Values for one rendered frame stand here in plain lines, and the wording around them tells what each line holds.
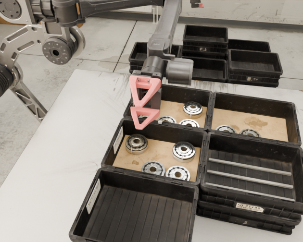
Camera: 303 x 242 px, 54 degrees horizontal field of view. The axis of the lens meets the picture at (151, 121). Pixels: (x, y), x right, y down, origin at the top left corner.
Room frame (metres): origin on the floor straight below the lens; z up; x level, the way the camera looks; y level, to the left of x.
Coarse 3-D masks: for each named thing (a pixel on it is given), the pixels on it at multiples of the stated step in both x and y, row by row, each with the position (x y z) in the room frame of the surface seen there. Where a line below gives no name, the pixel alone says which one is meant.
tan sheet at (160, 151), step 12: (156, 144) 0.95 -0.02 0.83; (168, 144) 0.95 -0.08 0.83; (120, 156) 0.87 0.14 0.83; (132, 156) 0.87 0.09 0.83; (144, 156) 0.87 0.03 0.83; (156, 156) 0.87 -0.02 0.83; (168, 156) 0.87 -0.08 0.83; (132, 168) 0.81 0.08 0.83; (168, 168) 0.81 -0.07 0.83; (192, 168) 0.81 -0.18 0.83; (192, 180) 0.74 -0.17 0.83
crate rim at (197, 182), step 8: (120, 120) 1.01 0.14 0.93; (128, 120) 1.01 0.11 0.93; (176, 128) 0.95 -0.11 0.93; (184, 128) 0.95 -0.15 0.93; (112, 144) 0.86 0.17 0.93; (104, 160) 0.77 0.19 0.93; (200, 160) 0.77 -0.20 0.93; (112, 168) 0.73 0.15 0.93; (120, 168) 0.73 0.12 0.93; (200, 168) 0.73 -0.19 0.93; (152, 176) 0.69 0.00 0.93; (160, 176) 0.69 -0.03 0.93; (200, 176) 0.69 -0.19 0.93; (192, 184) 0.65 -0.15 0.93
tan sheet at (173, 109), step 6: (162, 102) 1.26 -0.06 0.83; (168, 102) 1.26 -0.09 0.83; (174, 102) 1.26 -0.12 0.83; (162, 108) 1.21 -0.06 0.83; (168, 108) 1.21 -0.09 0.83; (174, 108) 1.21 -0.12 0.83; (180, 108) 1.21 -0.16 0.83; (204, 108) 1.21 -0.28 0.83; (162, 114) 1.16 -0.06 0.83; (168, 114) 1.16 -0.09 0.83; (174, 114) 1.16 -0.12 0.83; (180, 114) 1.16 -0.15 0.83; (204, 114) 1.16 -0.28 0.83; (156, 120) 1.11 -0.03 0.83; (180, 120) 1.11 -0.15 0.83; (198, 120) 1.11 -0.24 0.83; (204, 120) 1.11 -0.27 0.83
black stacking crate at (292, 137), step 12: (216, 96) 1.21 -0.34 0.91; (228, 96) 1.20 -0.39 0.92; (216, 108) 1.21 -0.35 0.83; (228, 108) 1.19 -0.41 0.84; (240, 108) 1.18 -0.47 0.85; (252, 108) 1.17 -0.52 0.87; (264, 108) 1.15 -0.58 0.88; (276, 108) 1.14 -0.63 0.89; (288, 108) 1.13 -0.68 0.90; (288, 120) 1.08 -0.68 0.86; (288, 132) 1.02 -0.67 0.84
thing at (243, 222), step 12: (204, 204) 0.64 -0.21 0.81; (204, 216) 0.64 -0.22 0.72; (216, 216) 0.64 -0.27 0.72; (228, 216) 0.62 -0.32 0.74; (240, 216) 0.61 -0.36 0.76; (252, 216) 0.59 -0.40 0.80; (264, 216) 0.58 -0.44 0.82; (264, 228) 0.59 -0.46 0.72; (276, 228) 0.58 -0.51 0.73; (288, 228) 0.56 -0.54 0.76
